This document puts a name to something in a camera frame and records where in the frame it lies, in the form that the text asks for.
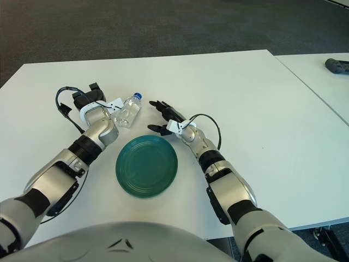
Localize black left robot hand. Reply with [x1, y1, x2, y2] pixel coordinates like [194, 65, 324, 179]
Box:
[71, 81, 107, 112]

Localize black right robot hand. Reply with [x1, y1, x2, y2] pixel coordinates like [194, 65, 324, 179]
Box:
[147, 99, 186, 136]

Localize clear bottle with blue cap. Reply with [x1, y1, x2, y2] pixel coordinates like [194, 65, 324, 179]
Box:
[111, 92, 144, 128]

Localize green round plate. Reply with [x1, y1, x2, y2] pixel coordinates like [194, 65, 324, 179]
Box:
[115, 134, 179, 199]

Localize white right wrist connector box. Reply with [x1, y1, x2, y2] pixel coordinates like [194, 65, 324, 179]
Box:
[166, 119, 197, 135]

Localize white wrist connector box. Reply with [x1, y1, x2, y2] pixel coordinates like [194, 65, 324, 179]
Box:
[109, 97, 124, 112]
[166, 119, 197, 135]

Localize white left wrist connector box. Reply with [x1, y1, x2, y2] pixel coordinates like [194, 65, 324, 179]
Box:
[109, 97, 124, 112]

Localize grey robot torso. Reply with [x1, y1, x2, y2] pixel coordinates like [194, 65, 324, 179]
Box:
[16, 221, 240, 262]

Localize grey handheld controller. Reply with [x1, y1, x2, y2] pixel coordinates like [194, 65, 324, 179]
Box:
[324, 58, 349, 74]

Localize black table leg with caster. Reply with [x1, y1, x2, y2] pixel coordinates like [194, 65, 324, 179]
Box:
[313, 225, 349, 262]

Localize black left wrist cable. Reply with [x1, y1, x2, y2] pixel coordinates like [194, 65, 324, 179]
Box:
[55, 86, 88, 134]

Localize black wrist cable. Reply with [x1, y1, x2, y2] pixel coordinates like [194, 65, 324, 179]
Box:
[188, 114, 221, 151]
[55, 86, 88, 134]

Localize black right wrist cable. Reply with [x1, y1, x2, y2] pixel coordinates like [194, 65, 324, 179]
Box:
[188, 114, 221, 151]

